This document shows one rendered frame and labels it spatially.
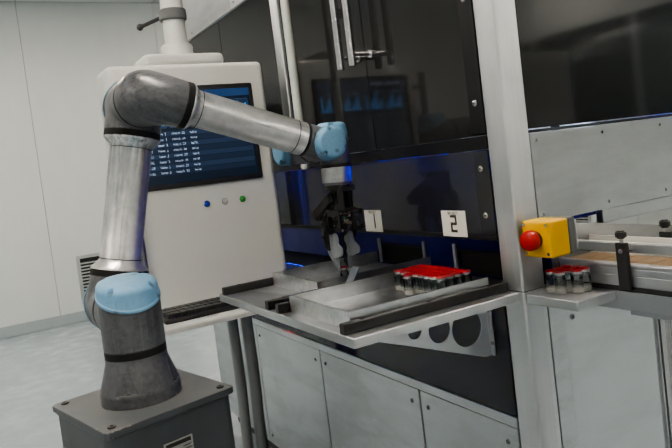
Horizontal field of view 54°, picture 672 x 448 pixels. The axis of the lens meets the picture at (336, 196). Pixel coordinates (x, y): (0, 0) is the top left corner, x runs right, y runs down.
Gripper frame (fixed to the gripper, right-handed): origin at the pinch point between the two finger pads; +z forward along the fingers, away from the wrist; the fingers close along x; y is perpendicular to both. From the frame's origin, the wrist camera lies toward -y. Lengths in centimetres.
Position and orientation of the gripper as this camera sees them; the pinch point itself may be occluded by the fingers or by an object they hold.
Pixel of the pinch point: (341, 263)
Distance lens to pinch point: 169.7
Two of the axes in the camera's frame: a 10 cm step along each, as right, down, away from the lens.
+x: 8.6, -1.2, 4.9
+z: 1.1, 9.9, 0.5
